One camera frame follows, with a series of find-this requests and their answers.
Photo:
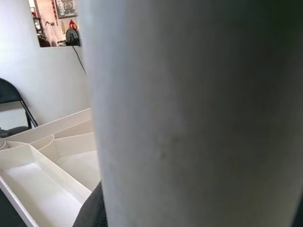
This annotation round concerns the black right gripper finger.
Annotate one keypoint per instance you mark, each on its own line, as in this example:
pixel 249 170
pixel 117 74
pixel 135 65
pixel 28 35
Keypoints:
pixel 94 208

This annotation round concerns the white plastic children table top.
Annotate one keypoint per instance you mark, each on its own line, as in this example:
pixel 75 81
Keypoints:
pixel 47 177

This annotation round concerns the white plastic table leg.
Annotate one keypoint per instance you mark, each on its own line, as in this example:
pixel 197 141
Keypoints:
pixel 189 113

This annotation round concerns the black stool with metal legs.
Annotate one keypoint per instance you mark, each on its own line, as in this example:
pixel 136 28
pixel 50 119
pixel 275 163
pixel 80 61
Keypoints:
pixel 9 94

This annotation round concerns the round green ornament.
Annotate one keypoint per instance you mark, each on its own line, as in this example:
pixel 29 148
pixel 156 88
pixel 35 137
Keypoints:
pixel 72 36

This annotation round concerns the red diamond paper decoration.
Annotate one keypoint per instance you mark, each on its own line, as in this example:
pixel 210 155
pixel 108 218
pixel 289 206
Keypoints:
pixel 72 24

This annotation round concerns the framed wall picture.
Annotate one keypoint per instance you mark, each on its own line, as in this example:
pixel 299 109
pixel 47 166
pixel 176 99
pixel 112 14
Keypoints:
pixel 67 8

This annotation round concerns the red paper wall strip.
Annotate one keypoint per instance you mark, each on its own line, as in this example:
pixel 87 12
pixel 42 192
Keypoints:
pixel 54 9

